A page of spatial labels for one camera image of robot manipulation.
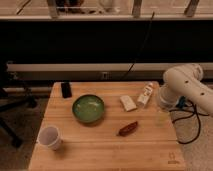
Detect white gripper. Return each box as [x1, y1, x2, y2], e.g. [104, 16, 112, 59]
[156, 84, 178, 126]

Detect green ceramic bowl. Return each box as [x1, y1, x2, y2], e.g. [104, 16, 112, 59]
[72, 94, 105, 123]

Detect white baseboard heater rail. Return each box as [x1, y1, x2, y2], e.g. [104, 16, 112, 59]
[6, 62, 213, 82]

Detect white rectangular block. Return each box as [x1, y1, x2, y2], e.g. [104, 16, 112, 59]
[120, 95, 137, 112]

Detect black smartphone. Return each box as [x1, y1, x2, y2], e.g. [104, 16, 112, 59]
[61, 82, 72, 98]

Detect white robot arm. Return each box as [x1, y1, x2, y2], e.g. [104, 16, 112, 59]
[156, 63, 213, 118]

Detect brown sausage-shaped object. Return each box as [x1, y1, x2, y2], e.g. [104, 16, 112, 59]
[118, 122, 138, 136]

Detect black office chair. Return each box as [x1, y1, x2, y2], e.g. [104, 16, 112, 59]
[0, 61, 38, 149]

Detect white paper cup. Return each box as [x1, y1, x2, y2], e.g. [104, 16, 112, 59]
[37, 126, 62, 150]

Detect black cable on floor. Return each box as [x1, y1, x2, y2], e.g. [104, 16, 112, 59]
[169, 98, 210, 145]

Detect black hanging cable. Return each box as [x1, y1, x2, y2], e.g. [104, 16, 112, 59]
[120, 11, 156, 81]

